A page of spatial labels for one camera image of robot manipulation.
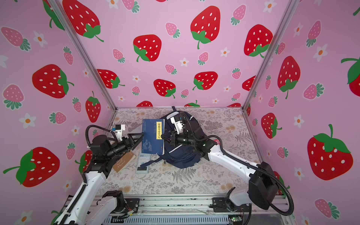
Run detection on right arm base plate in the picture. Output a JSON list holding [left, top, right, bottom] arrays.
[[209, 197, 251, 213]]

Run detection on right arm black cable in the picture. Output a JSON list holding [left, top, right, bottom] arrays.
[[193, 132, 294, 217]]

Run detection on blue book yellow label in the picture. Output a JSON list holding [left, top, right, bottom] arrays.
[[142, 119, 165, 155]]

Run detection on light blue calculator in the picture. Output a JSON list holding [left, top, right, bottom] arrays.
[[136, 153, 151, 174]]

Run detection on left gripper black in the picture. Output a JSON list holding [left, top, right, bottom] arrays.
[[107, 134, 143, 161]]

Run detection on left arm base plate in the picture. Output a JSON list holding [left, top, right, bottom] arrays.
[[111, 198, 140, 215]]

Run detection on brown Scroll Marked book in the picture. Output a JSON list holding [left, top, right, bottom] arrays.
[[112, 152, 136, 173]]

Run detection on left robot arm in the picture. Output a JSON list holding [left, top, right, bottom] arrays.
[[54, 133, 143, 225]]

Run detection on navy blue student backpack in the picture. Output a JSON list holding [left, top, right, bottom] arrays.
[[141, 107, 219, 169]]

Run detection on floral table cloth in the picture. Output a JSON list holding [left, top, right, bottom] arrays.
[[97, 107, 260, 195]]

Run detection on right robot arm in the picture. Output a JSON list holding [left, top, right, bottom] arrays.
[[161, 131, 280, 210]]

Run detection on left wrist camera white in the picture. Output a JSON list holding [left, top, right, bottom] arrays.
[[112, 124, 126, 141]]

